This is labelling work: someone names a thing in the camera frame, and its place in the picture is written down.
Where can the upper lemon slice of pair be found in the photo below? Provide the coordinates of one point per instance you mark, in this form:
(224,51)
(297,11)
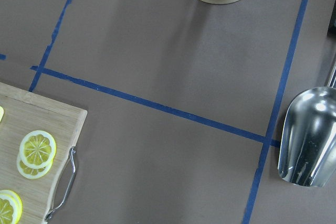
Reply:
(37,149)

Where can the lemon slice of pair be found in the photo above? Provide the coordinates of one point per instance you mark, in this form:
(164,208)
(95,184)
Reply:
(31,173)
(37,149)

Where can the wooden cutting board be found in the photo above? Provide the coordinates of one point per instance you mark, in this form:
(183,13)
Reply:
(25,112)

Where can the shiny metal scoop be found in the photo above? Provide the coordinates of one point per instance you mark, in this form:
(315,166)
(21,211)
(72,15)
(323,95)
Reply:
(307,149)

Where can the lower lemon slice of pair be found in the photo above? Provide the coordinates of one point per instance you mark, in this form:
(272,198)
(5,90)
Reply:
(31,173)

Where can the black device box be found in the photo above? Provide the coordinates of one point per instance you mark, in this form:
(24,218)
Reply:
(332,28)

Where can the single lemon slice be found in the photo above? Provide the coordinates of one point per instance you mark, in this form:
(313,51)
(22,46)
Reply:
(11,207)

